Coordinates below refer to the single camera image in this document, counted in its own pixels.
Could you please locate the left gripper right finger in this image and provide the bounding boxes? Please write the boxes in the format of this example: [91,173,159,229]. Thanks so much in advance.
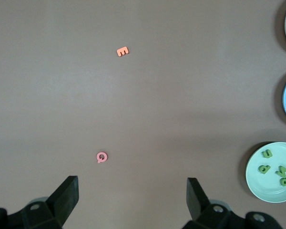
[181,177,232,229]

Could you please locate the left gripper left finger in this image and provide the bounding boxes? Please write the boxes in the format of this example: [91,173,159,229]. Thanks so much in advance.
[21,176,80,229]

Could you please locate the green letter P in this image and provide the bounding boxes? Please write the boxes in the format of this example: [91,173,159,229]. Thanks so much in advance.
[257,164,270,175]

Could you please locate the pink letter Q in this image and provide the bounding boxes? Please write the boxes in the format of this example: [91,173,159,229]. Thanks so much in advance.
[96,152,108,164]

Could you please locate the green plate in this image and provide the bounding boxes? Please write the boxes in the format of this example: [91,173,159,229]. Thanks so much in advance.
[245,142,286,204]

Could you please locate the orange letter E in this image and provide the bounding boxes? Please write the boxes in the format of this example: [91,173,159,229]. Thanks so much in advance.
[116,46,130,57]

